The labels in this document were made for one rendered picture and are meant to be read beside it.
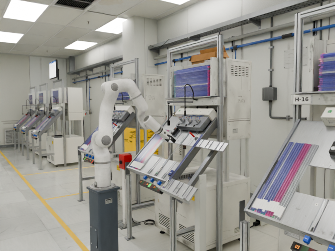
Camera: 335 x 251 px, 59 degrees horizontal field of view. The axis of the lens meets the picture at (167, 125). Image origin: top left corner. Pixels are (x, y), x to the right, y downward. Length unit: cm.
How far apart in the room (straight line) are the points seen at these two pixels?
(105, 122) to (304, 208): 140
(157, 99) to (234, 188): 168
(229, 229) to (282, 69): 205
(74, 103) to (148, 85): 326
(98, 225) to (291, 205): 134
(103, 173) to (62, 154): 463
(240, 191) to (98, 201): 133
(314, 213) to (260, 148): 258
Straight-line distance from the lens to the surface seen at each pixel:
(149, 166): 266
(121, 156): 328
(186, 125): 265
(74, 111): 686
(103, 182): 228
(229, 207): 285
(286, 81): 390
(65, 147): 682
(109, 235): 240
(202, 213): 217
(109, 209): 233
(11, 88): 1076
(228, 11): 470
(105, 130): 220
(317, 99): 201
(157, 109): 393
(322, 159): 182
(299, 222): 164
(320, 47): 213
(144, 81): 384
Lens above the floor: 131
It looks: 4 degrees down
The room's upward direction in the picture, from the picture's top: straight up
